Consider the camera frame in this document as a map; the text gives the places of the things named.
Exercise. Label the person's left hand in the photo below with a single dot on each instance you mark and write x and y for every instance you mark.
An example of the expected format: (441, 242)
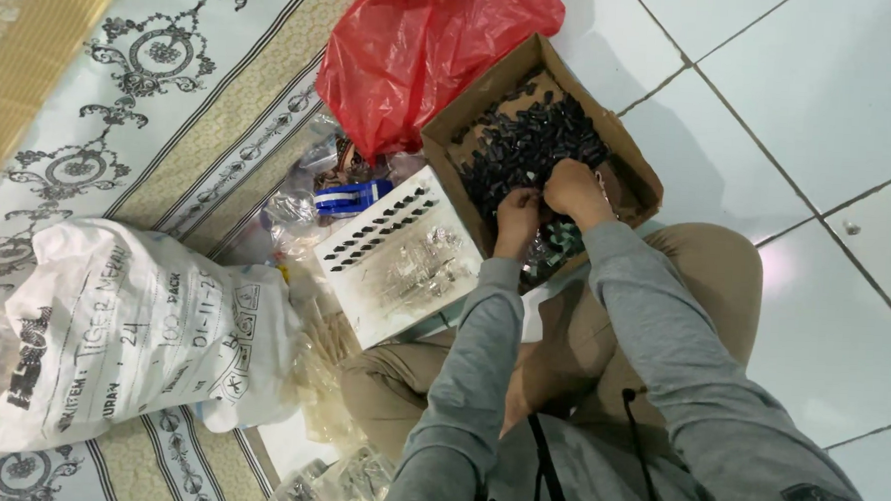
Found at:
(516, 222)

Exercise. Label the person's right hand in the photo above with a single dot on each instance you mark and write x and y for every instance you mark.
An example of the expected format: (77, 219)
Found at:
(574, 192)

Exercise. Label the person's left fingers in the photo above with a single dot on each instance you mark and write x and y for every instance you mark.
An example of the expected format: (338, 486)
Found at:
(529, 197)

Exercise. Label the person's right fingers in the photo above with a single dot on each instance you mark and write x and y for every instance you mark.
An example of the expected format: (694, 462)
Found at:
(555, 189)

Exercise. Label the heap of small black parts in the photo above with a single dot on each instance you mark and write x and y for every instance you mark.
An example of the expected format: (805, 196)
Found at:
(529, 145)

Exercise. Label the clear bag of black parts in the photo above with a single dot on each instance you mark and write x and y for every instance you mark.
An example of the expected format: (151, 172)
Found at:
(554, 248)

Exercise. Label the brown cardboard box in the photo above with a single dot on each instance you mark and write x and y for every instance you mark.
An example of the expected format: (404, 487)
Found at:
(497, 110)

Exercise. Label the pile of small clear parts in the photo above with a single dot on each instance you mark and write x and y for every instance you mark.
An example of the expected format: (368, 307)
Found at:
(426, 268)

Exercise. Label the white perforated tray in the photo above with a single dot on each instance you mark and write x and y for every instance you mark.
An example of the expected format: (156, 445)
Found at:
(396, 260)

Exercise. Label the row of black parts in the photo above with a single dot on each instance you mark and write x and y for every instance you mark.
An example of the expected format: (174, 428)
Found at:
(379, 229)

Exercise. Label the red plastic bag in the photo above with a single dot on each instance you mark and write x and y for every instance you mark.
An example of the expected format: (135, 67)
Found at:
(424, 54)

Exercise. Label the blue tape dispenser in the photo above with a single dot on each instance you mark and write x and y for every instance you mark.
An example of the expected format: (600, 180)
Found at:
(350, 197)

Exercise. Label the clear plastic bags with contents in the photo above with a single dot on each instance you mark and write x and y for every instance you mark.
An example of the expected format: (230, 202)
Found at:
(309, 184)

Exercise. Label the heap of clear plastic packets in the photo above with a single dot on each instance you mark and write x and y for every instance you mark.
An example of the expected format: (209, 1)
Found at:
(331, 381)

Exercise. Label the patterned floor mat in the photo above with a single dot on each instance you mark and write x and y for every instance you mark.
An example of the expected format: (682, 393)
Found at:
(121, 116)

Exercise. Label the white woven sack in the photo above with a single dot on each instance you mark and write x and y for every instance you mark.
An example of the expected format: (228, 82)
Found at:
(134, 334)

